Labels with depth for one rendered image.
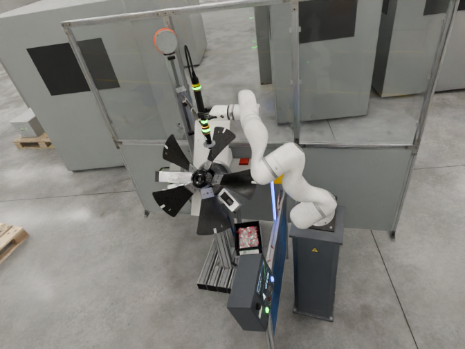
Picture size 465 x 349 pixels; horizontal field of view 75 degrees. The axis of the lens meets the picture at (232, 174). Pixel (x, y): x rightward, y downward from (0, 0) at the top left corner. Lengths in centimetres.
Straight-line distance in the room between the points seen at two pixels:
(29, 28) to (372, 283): 414
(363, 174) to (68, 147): 372
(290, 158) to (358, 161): 145
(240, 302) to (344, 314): 150
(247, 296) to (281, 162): 55
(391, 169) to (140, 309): 237
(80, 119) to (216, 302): 284
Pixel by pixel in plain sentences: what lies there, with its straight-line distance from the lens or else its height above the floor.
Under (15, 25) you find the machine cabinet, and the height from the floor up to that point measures 195.
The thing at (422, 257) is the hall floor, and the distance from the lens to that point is 315.
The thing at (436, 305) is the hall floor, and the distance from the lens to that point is 292.
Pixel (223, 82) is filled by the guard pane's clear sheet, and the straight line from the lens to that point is 239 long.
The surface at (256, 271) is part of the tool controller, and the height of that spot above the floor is 125.
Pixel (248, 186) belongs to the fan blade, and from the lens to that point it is 185.
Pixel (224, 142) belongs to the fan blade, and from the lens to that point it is 190.
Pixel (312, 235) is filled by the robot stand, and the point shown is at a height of 93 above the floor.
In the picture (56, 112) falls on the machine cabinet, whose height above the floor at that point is 96.
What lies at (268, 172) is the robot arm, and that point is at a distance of 122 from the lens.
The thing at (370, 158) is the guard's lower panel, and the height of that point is 86.
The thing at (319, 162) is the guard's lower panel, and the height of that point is 82.
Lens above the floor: 238
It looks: 38 degrees down
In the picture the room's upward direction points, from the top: 10 degrees counter-clockwise
